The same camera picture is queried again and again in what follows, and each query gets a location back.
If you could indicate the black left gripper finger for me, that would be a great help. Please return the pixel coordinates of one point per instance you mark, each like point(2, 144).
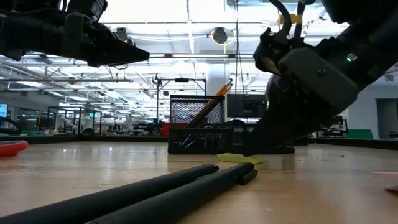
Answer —
point(115, 49)

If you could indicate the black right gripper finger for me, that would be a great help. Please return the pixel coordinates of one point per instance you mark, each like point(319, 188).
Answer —
point(280, 137)

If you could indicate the black binder clip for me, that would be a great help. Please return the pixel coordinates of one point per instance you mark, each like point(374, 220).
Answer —
point(213, 140)
point(185, 141)

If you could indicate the orange pencil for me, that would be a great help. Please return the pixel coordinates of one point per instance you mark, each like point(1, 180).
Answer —
point(225, 93)
point(222, 89)

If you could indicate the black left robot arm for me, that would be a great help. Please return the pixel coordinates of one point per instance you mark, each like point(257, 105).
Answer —
point(12, 34)

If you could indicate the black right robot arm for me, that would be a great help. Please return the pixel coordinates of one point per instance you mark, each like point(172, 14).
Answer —
point(373, 37)

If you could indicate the black mesh desk organizer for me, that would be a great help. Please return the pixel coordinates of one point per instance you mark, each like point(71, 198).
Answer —
point(180, 109)

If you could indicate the black monitor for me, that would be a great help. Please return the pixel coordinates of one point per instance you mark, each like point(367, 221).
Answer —
point(245, 105)

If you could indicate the distant black robot workstation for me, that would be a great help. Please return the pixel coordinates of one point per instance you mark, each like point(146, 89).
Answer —
point(337, 130)

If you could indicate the green panel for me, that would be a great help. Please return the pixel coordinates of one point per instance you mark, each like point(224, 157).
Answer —
point(360, 134)

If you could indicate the blue screen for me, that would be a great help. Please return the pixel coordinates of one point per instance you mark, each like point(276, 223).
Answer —
point(3, 110)

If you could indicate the red box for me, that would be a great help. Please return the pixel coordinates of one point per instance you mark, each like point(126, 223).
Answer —
point(164, 129)

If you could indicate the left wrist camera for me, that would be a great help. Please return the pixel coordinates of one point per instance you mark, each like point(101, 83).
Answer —
point(93, 9)

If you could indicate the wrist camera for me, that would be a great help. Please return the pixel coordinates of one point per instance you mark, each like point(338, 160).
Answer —
point(93, 9)
point(270, 53)

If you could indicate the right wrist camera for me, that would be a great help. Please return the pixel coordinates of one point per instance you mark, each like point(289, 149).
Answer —
point(270, 53)

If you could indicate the distant robot cell frame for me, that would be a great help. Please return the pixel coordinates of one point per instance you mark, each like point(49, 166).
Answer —
point(74, 108)

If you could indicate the black gantry frame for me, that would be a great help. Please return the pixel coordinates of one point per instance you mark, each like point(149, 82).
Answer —
point(182, 80)

